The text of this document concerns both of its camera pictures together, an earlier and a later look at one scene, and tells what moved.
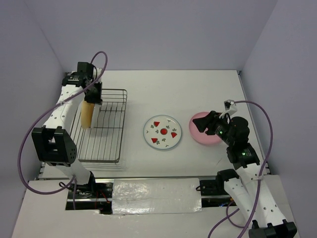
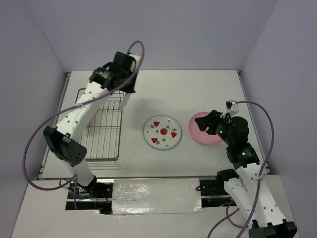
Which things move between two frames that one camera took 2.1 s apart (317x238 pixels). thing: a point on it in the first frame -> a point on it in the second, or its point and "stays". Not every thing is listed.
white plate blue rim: x=96 y=114 -> x=126 y=97
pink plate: x=202 y=136 stays
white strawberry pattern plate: x=162 y=132 stays
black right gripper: x=209 y=122 stays
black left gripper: x=96 y=99 -> x=131 y=89
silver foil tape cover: x=152 y=196 stays
